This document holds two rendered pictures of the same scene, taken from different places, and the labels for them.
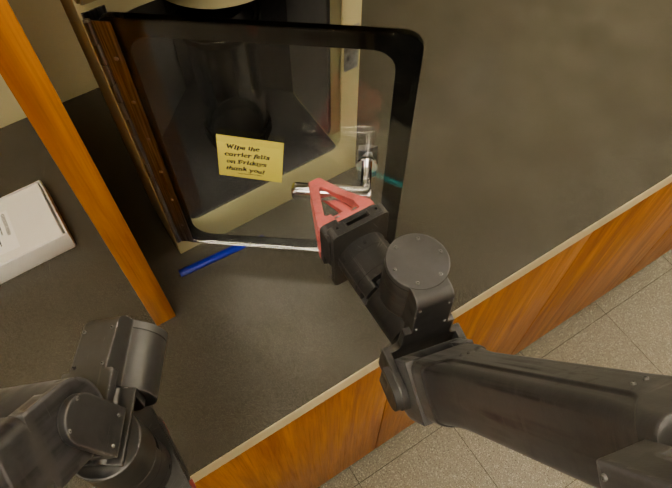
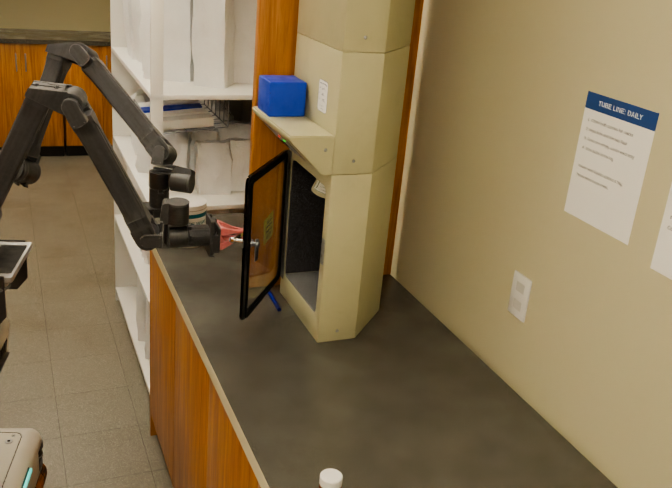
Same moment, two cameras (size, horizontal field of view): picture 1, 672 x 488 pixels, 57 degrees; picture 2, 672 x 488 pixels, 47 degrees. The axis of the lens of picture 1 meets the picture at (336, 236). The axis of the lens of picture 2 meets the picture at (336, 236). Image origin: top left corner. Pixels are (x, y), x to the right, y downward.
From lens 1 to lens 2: 2.09 m
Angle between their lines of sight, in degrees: 76
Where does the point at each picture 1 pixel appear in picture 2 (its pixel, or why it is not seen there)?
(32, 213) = not seen: hidden behind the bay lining
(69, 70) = (405, 269)
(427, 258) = (177, 202)
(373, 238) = (206, 227)
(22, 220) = not seen: hidden behind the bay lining
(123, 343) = (183, 171)
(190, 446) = (184, 284)
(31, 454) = (151, 139)
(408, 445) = not seen: outside the picture
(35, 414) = (159, 139)
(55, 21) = (411, 242)
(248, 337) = (225, 300)
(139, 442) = (155, 173)
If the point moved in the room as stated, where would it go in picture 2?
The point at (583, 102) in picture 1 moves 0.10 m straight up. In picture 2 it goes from (341, 441) to (345, 402)
